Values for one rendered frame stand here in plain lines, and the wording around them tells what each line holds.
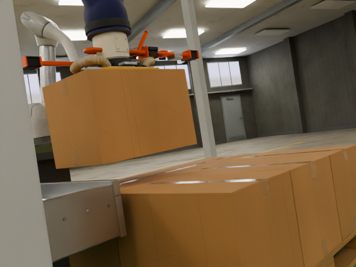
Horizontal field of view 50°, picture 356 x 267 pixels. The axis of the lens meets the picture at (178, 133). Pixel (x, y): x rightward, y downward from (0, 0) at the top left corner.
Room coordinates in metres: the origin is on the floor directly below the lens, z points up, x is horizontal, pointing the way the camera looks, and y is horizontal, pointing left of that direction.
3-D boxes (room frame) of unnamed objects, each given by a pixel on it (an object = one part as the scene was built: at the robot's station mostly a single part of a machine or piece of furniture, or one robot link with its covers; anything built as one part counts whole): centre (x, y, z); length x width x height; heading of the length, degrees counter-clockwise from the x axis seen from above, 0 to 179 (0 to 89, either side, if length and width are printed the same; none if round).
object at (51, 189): (1.63, 0.51, 0.58); 0.70 x 0.03 x 0.06; 48
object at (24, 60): (1.85, 0.66, 1.19); 0.09 x 0.08 x 0.05; 48
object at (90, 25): (1.89, 0.27, 1.31); 0.23 x 0.23 x 0.04
